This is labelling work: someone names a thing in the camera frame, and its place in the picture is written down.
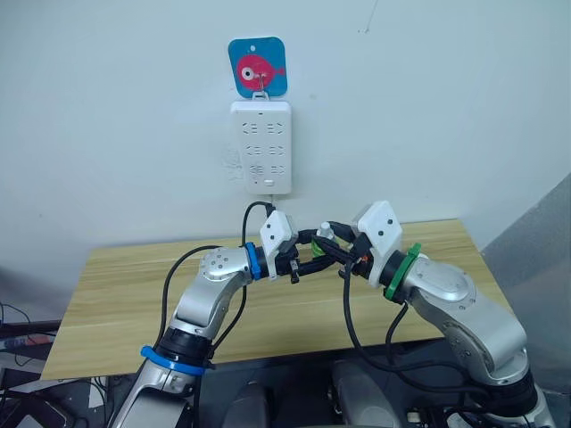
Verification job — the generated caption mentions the green wrist clamp ring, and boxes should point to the green wrist clamp ring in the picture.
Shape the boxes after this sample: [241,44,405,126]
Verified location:
[383,243,423,304]

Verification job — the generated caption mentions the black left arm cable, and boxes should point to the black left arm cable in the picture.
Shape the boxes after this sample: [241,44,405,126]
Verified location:
[157,201,277,358]

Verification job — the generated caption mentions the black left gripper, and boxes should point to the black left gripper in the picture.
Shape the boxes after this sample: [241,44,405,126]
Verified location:
[275,228,345,285]

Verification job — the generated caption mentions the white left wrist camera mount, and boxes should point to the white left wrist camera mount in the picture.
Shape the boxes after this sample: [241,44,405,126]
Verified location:
[259,210,298,283]

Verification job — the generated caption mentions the dark rounded shape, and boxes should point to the dark rounded shape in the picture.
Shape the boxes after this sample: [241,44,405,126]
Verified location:
[331,358,403,428]

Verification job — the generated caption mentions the white wall power strip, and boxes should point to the white wall power strip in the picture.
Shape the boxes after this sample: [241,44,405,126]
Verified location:
[229,91,294,196]

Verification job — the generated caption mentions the clear tape patch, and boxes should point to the clear tape patch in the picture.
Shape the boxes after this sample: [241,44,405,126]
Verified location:
[220,146,244,182]

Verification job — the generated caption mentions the blue wrist clamp ring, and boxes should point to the blue wrist clamp ring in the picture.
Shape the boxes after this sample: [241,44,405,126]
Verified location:
[244,242,264,282]

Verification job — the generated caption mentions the dark device with red label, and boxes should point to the dark device with red label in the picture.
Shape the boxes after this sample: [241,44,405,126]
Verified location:
[0,320,62,358]

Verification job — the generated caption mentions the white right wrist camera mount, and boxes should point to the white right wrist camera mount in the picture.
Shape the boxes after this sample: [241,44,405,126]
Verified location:
[355,200,405,287]

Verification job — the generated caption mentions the white-capped green repellent bottle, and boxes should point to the white-capped green repellent bottle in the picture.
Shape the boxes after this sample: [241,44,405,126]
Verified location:
[310,221,336,259]

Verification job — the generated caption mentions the blue fish wall hook plate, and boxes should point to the blue fish wall hook plate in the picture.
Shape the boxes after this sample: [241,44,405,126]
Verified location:
[228,34,289,99]

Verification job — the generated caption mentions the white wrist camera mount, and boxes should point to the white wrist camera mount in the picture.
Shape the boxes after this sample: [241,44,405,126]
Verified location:
[259,210,298,283]
[355,200,405,287]

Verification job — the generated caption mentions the thin black floor cable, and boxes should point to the thin black floor cable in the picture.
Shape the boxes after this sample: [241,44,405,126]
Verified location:
[0,300,33,332]

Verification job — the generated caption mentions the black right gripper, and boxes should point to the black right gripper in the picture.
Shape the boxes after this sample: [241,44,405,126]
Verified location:
[321,221,376,278]

